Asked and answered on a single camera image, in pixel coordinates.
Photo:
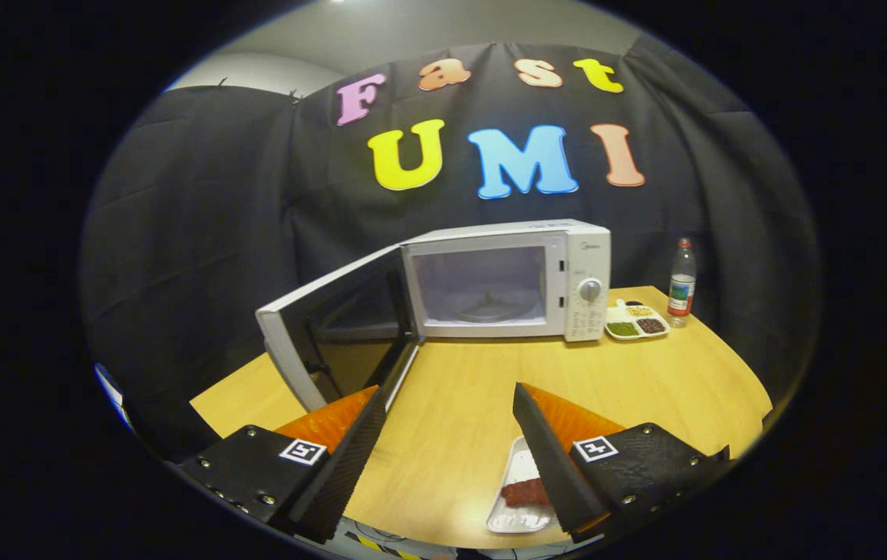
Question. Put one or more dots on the white toaster oven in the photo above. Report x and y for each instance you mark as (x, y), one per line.
(587, 260)

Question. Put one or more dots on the dark red meat slice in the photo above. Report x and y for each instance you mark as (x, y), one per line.
(522, 493)

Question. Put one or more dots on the glass turntable plate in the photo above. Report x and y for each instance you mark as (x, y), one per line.
(490, 313)

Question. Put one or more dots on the clear plastic water bottle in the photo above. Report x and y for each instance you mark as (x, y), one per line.
(681, 288)

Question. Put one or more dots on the black backdrop cloth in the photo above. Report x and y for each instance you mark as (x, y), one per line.
(202, 233)

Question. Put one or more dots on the white rectangular tray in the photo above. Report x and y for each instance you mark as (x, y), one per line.
(519, 465)

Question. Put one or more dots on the white divided bean dish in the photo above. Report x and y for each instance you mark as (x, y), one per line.
(622, 315)

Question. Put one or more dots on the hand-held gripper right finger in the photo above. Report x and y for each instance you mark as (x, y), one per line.
(556, 474)

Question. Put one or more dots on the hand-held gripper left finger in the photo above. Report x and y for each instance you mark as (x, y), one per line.
(342, 474)

